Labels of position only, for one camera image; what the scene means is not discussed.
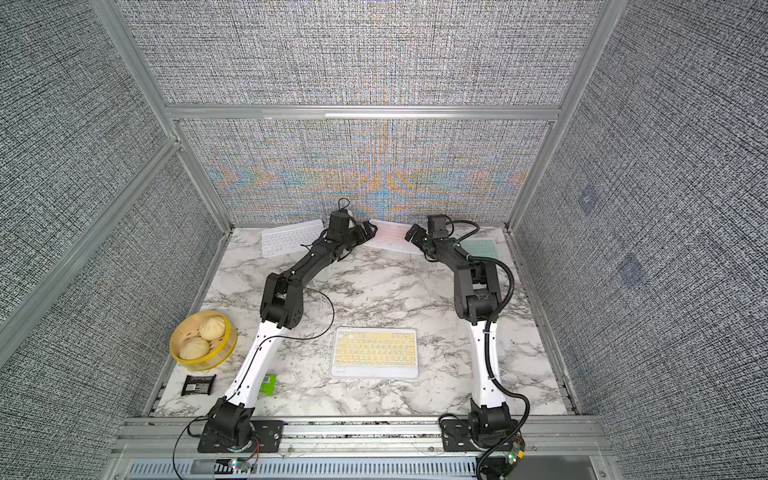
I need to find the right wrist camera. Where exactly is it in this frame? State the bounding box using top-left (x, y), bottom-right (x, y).
top-left (427, 214), bottom-right (454, 240)

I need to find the black snack packet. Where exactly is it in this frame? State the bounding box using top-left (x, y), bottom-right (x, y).
top-left (181, 375), bottom-right (216, 397)

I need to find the white keyboard at back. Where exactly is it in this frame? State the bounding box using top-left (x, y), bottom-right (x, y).
top-left (261, 219), bottom-right (324, 258)

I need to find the aluminium front rail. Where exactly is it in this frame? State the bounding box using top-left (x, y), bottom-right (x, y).
top-left (108, 415), bottom-right (615, 459)

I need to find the pink key keyboard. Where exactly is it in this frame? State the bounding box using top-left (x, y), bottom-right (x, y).
top-left (363, 219), bottom-right (422, 255)

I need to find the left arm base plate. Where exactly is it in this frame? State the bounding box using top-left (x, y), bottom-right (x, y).
top-left (197, 420), bottom-right (285, 454)

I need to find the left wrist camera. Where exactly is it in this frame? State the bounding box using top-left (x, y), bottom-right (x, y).
top-left (326, 208), bottom-right (350, 243)

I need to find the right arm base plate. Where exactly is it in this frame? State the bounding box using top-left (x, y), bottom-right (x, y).
top-left (438, 415), bottom-right (512, 452)

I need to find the yellow key keyboard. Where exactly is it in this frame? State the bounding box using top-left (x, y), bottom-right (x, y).
top-left (330, 327), bottom-right (419, 380)

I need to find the yellow bowl with buns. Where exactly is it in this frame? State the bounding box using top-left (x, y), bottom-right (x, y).
top-left (169, 310), bottom-right (238, 371)

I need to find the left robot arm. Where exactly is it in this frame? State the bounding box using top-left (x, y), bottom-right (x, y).
top-left (202, 217), bottom-right (378, 451)

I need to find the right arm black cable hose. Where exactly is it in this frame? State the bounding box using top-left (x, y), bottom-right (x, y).
top-left (446, 218), bottom-right (532, 475)

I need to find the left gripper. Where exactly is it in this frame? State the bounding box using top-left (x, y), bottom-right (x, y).
top-left (341, 221), bottom-right (378, 252)

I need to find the green snack packet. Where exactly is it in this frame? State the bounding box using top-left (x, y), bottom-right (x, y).
top-left (259, 374), bottom-right (277, 396)

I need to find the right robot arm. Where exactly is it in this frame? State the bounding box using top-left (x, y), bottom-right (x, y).
top-left (405, 216), bottom-right (516, 449)

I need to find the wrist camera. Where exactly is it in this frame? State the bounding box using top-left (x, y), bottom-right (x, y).
top-left (427, 214), bottom-right (454, 240)
top-left (326, 208), bottom-right (350, 243)

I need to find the green key keyboard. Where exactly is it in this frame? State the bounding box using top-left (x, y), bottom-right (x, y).
top-left (461, 239), bottom-right (501, 260)

